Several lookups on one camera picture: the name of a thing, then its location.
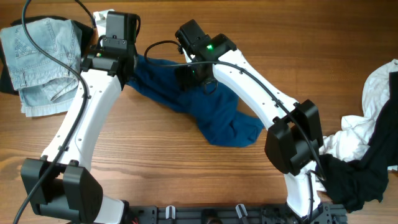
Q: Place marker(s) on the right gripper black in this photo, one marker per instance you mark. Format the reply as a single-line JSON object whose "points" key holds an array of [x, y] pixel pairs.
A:
{"points": [[185, 80]]}

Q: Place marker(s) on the blue polo shirt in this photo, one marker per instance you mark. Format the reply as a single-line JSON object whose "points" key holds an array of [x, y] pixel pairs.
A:
{"points": [[216, 115]]}

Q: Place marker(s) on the white t-shirt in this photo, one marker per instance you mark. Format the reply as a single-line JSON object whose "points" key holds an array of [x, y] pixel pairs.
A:
{"points": [[351, 142]]}

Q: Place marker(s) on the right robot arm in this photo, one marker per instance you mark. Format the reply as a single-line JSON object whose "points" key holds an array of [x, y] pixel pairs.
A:
{"points": [[294, 133]]}

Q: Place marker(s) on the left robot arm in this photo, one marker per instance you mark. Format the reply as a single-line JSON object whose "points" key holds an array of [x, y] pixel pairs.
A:
{"points": [[60, 183]]}

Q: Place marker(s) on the folded light blue jeans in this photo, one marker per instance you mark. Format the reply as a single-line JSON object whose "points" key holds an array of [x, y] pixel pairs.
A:
{"points": [[44, 86]]}

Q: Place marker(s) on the folded black garment under jeans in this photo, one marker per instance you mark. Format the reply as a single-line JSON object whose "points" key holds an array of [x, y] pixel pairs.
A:
{"points": [[87, 33]]}

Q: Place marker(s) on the black garment at right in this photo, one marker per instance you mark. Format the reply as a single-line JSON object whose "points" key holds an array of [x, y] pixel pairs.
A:
{"points": [[356, 182]]}

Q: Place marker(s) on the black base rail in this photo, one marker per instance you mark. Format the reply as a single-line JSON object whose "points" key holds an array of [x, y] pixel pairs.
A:
{"points": [[325, 213]]}

